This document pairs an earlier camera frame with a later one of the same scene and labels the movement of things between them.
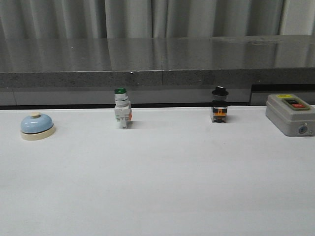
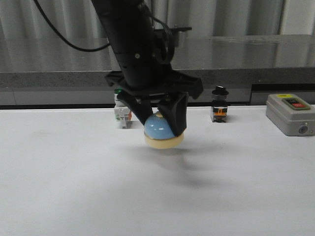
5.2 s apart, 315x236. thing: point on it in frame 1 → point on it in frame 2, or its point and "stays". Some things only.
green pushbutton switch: (122, 107) stays
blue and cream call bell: (37, 126) → (158, 133)
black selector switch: (219, 107) stays
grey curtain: (150, 19) stays
